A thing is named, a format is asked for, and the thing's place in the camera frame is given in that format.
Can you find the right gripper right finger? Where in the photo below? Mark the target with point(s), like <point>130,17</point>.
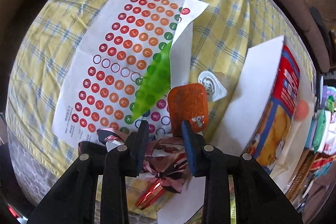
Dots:
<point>240,179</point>

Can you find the pink patterned ribbon bow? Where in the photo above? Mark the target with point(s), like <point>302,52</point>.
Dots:
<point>165,158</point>

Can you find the wicker basket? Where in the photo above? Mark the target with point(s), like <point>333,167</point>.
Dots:
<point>300,173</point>

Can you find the orange ball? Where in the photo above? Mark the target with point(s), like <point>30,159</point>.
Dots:
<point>301,110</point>

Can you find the yellow plaid table cloth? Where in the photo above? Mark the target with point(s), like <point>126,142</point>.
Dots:
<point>221,38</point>

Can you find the white foil lid cup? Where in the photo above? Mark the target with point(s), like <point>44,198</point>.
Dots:
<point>215,85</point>

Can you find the colourful sticker sheet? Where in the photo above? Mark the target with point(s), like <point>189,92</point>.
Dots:
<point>106,71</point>

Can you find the green sticker strip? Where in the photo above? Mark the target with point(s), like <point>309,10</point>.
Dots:
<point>155,83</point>

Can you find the red yellow snack box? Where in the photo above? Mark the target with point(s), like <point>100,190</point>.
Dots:
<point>269,138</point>

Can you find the white cardboard storage box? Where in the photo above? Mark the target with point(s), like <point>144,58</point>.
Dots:
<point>249,101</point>

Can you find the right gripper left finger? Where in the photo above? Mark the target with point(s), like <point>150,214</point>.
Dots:
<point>72,198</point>

